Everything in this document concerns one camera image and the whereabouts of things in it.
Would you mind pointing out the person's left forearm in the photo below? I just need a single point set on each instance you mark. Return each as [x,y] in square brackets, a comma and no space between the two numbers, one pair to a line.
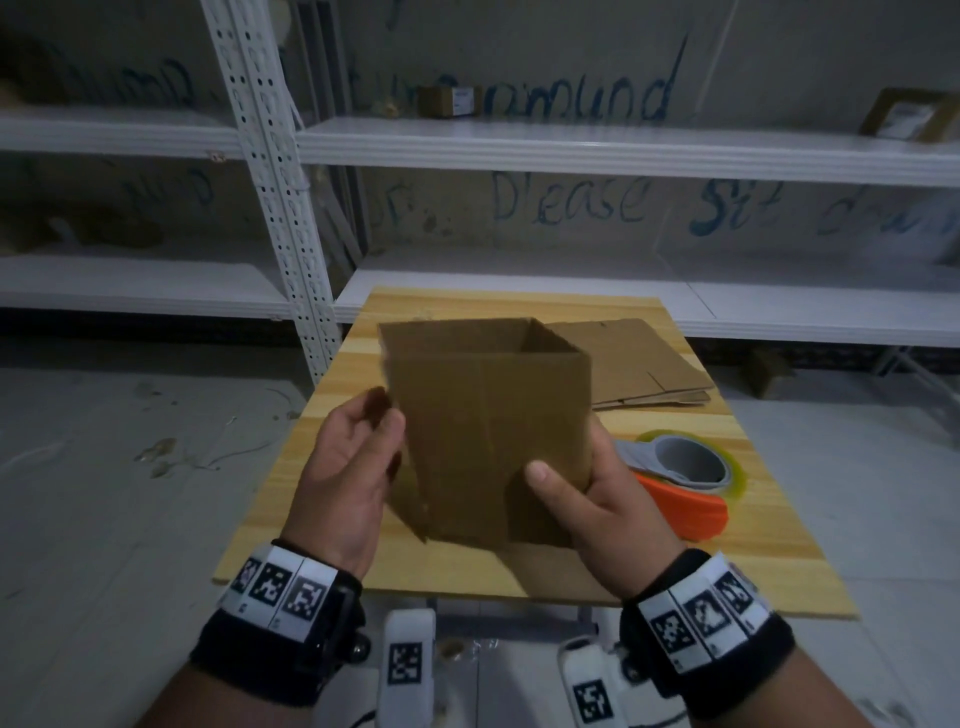
[225,701]

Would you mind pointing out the white metal shelving unit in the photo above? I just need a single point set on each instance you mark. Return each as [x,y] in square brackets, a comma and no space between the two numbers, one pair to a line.
[600,146]
[112,285]

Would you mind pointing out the person's right hand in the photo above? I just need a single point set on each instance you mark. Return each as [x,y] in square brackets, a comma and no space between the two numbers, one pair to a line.
[615,525]

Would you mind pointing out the yellowish clear tape roll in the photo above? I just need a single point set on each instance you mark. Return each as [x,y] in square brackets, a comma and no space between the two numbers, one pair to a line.
[738,476]

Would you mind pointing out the orange tape dispenser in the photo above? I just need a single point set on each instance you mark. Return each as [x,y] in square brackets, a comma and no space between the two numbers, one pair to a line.
[690,514]

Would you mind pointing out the small brown carton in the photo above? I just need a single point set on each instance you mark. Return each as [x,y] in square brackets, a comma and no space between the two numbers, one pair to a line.
[769,373]

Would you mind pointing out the grey metal table frame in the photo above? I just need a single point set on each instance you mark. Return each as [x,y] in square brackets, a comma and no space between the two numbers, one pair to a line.
[589,619]

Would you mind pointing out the small box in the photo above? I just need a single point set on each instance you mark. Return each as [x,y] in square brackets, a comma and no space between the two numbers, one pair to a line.
[448,102]

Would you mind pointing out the brown package with white label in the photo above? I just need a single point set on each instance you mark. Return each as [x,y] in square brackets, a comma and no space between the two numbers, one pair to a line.
[907,116]

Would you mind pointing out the person's right forearm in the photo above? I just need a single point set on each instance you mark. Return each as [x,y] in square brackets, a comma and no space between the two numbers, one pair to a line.
[780,697]

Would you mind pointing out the person's left hand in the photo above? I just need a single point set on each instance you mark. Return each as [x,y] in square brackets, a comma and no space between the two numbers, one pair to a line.
[337,480]

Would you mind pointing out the black wristband with markers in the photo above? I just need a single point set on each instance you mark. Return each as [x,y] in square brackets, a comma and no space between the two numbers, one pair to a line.
[712,622]
[277,630]

